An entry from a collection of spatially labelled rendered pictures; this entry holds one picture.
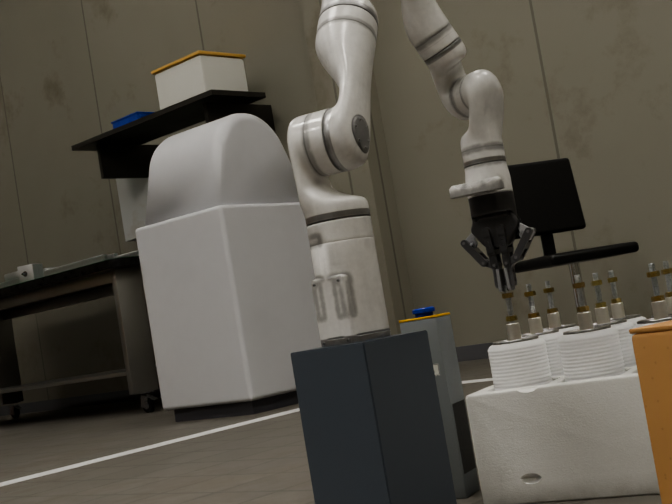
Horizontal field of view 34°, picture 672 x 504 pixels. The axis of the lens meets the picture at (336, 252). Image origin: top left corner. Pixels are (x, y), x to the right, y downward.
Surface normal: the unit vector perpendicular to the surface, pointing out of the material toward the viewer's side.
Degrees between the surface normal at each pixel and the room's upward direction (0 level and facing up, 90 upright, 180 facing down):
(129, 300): 90
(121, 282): 90
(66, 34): 90
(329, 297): 90
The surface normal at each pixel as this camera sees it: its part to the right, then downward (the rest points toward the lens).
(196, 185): -0.66, -0.11
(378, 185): 0.72, -0.16
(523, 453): -0.45, 0.02
